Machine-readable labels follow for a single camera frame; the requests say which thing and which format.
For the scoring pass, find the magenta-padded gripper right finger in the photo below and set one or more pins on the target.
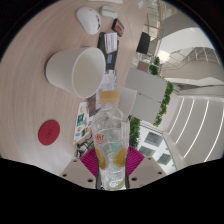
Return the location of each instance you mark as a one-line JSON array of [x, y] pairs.
[[146, 170]]

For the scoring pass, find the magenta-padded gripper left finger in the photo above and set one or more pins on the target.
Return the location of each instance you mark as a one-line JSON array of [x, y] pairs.
[[78, 171]]

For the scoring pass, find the clear plastic drink bottle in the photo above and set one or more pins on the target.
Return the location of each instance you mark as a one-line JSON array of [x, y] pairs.
[[110, 140]]

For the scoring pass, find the row of green plants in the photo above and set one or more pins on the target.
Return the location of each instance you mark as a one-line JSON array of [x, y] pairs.
[[134, 131]]

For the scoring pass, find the colourful sticker sheet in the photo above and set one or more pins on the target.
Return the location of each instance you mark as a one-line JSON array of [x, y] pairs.
[[82, 123]]

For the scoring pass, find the flat round red coaster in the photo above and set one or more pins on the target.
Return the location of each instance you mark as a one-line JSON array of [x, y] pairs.
[[49, 132]]

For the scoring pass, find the ceiling light strips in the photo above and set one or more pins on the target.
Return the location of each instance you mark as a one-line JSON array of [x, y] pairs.
[[193, 126]]

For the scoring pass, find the white chair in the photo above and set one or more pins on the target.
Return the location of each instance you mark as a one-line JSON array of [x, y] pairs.
[[127, 100]]

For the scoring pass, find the white cabinet with plants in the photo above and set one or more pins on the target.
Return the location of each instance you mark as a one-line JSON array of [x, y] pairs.
[[146, 93]]

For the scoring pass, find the white mug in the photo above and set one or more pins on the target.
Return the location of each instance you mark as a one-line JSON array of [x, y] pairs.
[[66, 71]]

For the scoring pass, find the brown planter with plants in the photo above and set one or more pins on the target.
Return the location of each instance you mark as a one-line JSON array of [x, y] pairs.
[[144, 66]]

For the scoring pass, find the black folder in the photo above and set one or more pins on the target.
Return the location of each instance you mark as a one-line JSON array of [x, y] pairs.
[[111, 61]]

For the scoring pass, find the black chair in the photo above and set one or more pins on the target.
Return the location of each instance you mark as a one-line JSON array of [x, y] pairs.
[[143, 43]]

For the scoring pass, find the white printed card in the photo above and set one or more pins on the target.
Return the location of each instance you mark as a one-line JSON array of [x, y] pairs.
[[111, 42]]

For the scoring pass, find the small red black device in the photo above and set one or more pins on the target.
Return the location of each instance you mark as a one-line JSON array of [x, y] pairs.
[[118, 27]]

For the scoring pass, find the white computer mouse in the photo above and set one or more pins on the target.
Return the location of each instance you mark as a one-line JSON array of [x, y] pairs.
[[87, 19]]

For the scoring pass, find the small white oval case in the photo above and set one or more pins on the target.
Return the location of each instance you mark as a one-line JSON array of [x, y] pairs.
[[108, 12]]

